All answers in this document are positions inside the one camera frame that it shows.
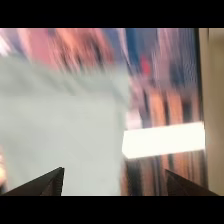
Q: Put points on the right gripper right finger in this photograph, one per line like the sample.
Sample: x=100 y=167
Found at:
x=182 y=186

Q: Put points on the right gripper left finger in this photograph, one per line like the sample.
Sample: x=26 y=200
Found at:
x=46 y=186

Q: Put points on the pale green garment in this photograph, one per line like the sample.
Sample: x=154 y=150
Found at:
x=63 y=130

